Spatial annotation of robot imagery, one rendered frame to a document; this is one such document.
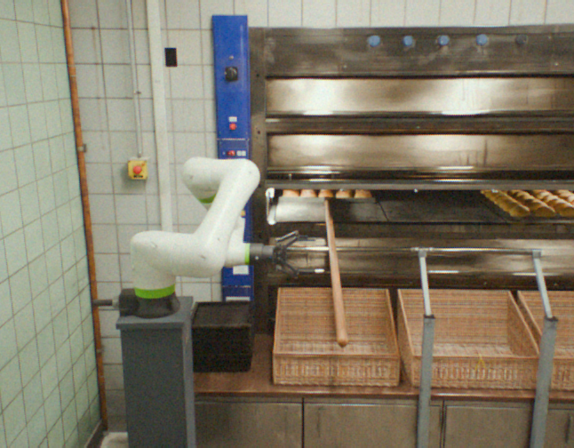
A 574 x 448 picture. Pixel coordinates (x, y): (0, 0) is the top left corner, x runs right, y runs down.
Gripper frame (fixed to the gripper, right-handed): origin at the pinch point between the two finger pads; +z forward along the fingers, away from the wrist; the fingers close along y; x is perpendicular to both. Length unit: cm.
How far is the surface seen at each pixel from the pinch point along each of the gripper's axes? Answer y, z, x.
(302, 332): 55, -5, -43
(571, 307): 40, 127, -47
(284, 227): 2, -14, -52
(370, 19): -95, 24, -51
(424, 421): 70, 47, 7
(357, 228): 2, 22, -52
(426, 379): 51, 47, 8
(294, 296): 37, -9, -48
